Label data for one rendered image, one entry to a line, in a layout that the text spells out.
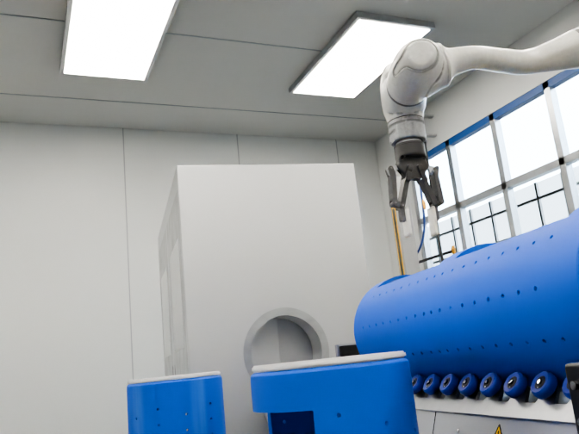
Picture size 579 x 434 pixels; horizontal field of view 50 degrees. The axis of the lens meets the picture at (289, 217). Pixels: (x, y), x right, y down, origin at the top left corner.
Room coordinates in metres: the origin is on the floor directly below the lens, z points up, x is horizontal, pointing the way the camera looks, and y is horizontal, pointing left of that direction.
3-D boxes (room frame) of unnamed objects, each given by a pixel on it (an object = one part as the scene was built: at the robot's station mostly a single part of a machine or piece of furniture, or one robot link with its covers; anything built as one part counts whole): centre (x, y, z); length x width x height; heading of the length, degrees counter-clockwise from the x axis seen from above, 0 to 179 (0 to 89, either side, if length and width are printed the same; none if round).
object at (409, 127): (1.47, -0.31, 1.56); 0.09 x 0.09 x 0.06
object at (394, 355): (1.16, -0.04, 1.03); 0.28 x 0.28 x 0.01
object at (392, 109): (1.45, -0.31, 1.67); 0.13 x 0.11 x 0.16; 1
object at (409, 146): (1.47, -0.31, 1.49); 0.08 x 0.07 x 0.09; 106
